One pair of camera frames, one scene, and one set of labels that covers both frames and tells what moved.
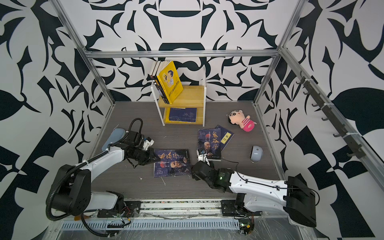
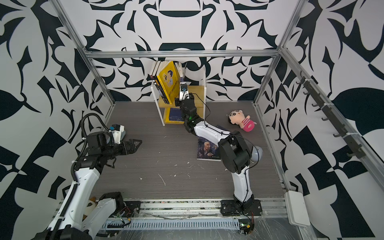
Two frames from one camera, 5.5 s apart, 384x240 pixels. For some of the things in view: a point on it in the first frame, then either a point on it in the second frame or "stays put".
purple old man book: x=173 y=162 to x=180 y=69
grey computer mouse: x=256 y=154 stays put
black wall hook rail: x=350 y=139 stays put
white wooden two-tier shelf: x=189 y=108 stays put
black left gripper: x=151 y=154 to x=131 y=149
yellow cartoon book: x=170 y=81 stays put
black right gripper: x=194 y=176 to x=179 y=103
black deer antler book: x=158 y=83 stays put
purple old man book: x=209 y=143 stays put
